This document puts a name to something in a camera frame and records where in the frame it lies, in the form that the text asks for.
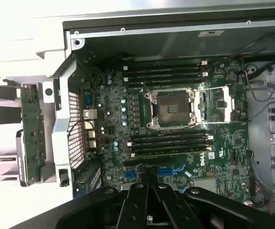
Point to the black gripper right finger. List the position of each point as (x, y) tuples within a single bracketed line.
[(175, 210)]

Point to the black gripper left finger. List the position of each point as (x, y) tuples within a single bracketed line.
[(132, 207)]

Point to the silver chipset heatsink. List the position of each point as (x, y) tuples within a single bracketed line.
[(205, 186)]

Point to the blue expansion slot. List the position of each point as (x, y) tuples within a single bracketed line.
[(167, 172)]

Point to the green RAM stick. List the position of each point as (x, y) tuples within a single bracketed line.
[(170, 155)]

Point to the green motherboard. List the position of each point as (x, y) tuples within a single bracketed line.
[(235, 143)]

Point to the CPU socket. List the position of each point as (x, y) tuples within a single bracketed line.
[(173, 107)]

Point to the thin locking lever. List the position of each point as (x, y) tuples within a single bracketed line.
[(146, 87)]

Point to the metal socket cover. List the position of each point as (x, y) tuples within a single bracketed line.
[(226, 95)]

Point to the coin battery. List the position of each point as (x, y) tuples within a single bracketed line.
[(230, 76)]

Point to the black open PC case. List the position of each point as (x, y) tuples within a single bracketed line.
[(175, 45)]

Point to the white case sticker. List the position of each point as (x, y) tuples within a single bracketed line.
[(211, 33)]

